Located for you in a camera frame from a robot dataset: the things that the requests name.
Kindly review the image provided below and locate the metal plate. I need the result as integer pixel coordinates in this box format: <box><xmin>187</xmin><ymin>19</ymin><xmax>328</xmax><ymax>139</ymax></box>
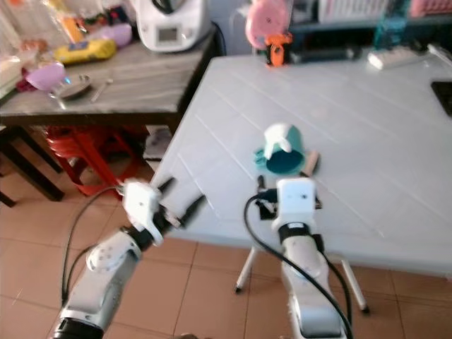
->
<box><xmin>56</xmin><ymin>73</ymin><xmax>93</xmax><ymax>100</ymax></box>

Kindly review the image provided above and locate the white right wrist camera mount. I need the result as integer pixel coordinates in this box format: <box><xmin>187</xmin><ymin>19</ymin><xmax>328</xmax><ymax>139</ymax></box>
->
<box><xmin>275</xmin><ymin>177</ymin><xmax>319</xmax><ymax>228</ymax></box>

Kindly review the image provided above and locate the orange bottle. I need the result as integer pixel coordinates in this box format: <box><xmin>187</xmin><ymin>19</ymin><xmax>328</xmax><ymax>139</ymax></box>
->
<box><xmin>59</xmin><ymin>14</ymin><xmax>90</xmax><ymax>44</ymax></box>

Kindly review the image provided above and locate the dark wooden side table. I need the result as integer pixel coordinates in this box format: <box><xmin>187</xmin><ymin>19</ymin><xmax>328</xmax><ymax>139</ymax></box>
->
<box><xmin>0</xmin><ymin>27</ymin><xmax>220</xmax><ymax>208</ymax></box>

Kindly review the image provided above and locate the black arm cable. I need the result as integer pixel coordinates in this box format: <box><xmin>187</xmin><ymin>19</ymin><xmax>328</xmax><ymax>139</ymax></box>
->
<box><xmin>61</xmin><ymin>185</ymin><xmax>128</xmax><ymax>311</ymax></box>
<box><xmin>244</xmin><ymin>194</ymin><xmax>355</xmax><ymax>338</ymax></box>

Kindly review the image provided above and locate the white kitchen appliance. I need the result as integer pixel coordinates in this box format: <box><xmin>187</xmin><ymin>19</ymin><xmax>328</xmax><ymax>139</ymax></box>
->
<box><xmin>133</xmin><ymin>0</ymin><xmax>213</xmax><ymax>54</ymax></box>

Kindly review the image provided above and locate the pink plush toy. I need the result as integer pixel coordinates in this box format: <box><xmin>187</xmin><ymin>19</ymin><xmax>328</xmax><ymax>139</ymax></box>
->
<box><xmin>245</xmin><ymin>0</ymin><xmax>295</xmax><ymax>51</ymax></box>

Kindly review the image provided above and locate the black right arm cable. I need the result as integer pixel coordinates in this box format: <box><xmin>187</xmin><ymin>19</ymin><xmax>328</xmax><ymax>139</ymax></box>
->
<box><xmin>244</xmin><ymin>194</ymin><xmax>355</xmax><ymax>338</ymax></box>

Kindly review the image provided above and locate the red plastic stool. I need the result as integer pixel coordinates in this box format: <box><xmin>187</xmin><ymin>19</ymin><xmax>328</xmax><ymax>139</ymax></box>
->
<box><xmin>45</xmin><ymin>126</ymin><xmax>129</xmax><ymax>198</ymax></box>

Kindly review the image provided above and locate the black shelf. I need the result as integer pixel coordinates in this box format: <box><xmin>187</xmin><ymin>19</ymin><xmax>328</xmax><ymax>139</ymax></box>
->
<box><xmin>288</xmin><ymin>16</ymin><xmax>452</xmax><ymax>61</ymax></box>

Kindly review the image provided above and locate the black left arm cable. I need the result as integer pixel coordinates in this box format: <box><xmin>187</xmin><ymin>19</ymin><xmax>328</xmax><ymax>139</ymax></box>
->
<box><xmin>61</xmin><ymin>185</ymin><xmax>128</xmax><ymax>311</ymax></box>

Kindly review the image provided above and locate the lilac plastic bowl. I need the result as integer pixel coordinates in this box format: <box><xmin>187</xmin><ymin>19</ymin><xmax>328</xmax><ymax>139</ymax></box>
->
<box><xmin>26</xmin><ymin>61</ymin><xmax>69</xmax><ymax>93</ymax></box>
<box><xmin>105</xmin><ymin>23</ymin><xmax>134</xmax><ymax>47</ymax></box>

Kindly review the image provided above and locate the teal cup with white ears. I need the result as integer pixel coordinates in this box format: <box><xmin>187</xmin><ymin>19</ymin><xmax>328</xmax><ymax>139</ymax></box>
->
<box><xmin>252</xmin><ymin>123</ymin><xmax>307</xmax><ymax>178</ymax></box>

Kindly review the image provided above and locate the teal transparent container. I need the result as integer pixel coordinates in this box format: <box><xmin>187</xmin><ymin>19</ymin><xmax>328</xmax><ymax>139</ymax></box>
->
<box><xmin>372</xmin><ymin>0</ymin><xmax>411</xmax><ymax>49</ymax></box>

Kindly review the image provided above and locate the yellow package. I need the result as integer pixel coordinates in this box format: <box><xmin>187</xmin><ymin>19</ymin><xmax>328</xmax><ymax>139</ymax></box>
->
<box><xmin>52</xmin><ymin>38</ymin><xmax>118</xmax><ymax>66</ymax></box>

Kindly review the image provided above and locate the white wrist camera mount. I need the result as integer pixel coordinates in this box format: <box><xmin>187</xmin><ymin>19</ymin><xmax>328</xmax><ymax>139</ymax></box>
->
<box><xmin>275</xmin><ymin>177</ymin><xmax>319</xmax><ymax>228</ymax></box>
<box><xmin>123</xmin><ymin>179</ymin><xmax>167</xmax><ymax>242</ymax></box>

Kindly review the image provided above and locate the orange and black tool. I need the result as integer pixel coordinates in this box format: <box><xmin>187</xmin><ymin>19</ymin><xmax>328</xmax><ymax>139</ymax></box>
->
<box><xmin>264</xmin><ymin>32</ymin><xmax>293</xmax><ymax>69</ymax></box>

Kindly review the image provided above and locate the white power strip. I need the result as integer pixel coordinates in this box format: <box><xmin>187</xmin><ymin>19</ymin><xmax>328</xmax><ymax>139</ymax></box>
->
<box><xmin>367</xmin><ymin>44</ymin><xmax>433</xmax><ymax>71</ymax></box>

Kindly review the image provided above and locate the metal spoon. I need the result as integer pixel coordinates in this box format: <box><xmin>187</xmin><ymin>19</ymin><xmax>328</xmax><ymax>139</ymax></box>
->
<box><xmin>90</xmin><ymin>77</ymin><xmax>114</xmax><ymax>104</ymax></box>

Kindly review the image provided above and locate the white basket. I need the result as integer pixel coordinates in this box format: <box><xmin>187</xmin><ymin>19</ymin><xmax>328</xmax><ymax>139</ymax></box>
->
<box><xmin>317</xmin><ymin>0</ymin><xmax>390</xmax><ymax>23</ymax></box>

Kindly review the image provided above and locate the white bag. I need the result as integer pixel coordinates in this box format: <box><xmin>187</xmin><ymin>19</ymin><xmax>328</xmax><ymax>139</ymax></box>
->
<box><xmin>144</xmin><ymin>125</ymin><xmax>172</xmax><ymax>161</ymax></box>

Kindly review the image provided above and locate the cream plastic container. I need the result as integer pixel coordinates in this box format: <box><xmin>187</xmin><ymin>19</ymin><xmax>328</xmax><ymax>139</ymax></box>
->
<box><xmin>0</xmin><ymin>56</ymin><xmax>23</xmax><ymax>97</ymax></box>

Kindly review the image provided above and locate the flat black device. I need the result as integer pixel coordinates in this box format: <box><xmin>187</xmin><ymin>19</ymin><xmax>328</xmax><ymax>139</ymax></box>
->
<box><xmin>430</xmin><ymin>81</ymin><xmax>452</xmax><ymax>118</ymax></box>

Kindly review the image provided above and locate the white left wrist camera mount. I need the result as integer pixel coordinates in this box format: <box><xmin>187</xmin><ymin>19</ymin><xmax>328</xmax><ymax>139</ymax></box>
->
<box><xmin>123</xmin><ymin>179</ymin><xmax>167</xmax><ymax>242</ymax></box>

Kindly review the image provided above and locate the white table leg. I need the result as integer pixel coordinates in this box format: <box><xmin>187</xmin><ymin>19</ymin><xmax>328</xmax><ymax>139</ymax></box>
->
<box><xmin>236</xmin><ymin>246</ymin><xmax>260</xmax><ymax>295</ymax></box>
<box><xmin>339</xmin><ymin>257</ymin><xmax>370</xmax><ymax>314</ymax></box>

